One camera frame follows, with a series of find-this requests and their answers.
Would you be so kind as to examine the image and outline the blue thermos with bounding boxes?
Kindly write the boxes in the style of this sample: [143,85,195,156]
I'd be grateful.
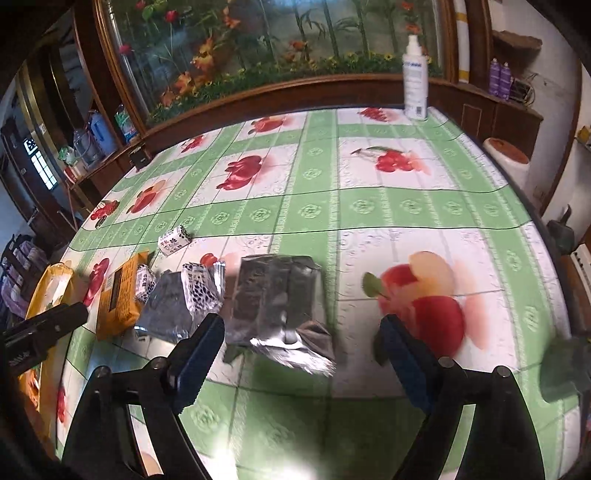
[88,110,117,154]

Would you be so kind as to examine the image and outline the artificial flower glass display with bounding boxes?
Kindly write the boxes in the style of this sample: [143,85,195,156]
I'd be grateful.
[95,0,455,125]

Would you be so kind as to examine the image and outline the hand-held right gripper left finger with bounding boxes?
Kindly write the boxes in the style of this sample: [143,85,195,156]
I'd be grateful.
[60,313,226,480]

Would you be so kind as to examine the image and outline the large silver foil packet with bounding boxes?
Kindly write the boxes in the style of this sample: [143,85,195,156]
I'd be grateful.
[226,254,338,377]

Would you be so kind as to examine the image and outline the small white printed candy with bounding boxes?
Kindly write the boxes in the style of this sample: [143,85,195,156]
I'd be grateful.
[182,263,220,301]
[136,265,160,301]
[158,224,190,256]

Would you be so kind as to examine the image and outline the yellow-brown biscuit packet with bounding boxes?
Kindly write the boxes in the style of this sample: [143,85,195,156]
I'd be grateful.
[96,250,151,341]

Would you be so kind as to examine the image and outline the brown wooden wall shelf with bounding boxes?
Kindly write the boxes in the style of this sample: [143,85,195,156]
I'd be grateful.
[491,28,543,51]

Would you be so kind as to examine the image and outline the white spray bottle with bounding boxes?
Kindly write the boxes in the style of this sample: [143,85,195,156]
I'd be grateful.
[402,34,430,122]

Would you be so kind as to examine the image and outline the tangled dark cables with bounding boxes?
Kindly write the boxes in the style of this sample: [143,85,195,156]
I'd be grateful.
[510,74,539,106]

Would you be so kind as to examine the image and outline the carved wooden armchair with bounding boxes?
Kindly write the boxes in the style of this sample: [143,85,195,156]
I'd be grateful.
[0,233,47,324]

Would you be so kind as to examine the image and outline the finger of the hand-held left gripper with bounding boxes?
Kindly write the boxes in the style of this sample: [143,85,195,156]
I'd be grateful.
[2,302,89,354]

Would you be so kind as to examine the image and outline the grey-blue water jug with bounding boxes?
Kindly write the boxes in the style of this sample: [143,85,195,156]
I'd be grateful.
[72,128,100,168]

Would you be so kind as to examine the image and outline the barred window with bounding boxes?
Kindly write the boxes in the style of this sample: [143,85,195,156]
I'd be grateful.
[23,138,58,190]

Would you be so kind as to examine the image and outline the white stool with orange top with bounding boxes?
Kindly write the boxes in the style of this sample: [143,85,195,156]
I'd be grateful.
[482,137,532,201]

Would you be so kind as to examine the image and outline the dark grey bundle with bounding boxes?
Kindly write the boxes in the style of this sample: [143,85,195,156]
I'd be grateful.
[547,204,576,254]

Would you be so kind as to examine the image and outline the small silver foil packet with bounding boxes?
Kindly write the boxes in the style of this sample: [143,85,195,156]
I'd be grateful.
[135,262,227,343]

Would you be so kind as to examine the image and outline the clear plastic water bottle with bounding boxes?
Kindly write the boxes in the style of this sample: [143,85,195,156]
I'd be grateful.
[114,103,140,143]

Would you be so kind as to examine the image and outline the green fruit-print tablecloth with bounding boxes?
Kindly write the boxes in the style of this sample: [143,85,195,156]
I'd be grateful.
[55,105,583,480]

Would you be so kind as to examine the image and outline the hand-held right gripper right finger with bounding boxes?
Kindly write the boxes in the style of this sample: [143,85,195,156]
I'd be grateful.
[379,314,541,480]

